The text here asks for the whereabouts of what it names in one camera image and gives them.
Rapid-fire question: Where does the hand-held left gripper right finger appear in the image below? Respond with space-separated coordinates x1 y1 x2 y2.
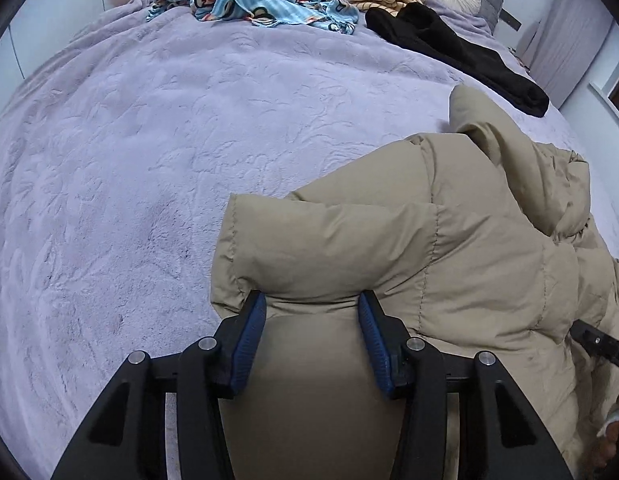
358 289 575 480

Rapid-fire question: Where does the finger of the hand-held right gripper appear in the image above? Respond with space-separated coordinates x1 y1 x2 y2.
569 318 619 375

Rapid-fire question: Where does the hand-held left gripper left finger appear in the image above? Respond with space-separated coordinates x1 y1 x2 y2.
52 290 268 480

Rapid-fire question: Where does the beige puffer jacket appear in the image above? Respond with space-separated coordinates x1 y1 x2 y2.
210 84 619 480

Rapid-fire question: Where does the purple plush blanket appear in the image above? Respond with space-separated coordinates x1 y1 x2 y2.
0 0 619 480

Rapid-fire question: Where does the dark framed window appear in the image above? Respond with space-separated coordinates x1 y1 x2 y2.
589 67 619 128

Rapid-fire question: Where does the black garment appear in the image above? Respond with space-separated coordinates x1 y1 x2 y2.
365 2 550 118

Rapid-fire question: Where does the light purple curtain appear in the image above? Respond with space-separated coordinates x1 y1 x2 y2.
517 0 616 109

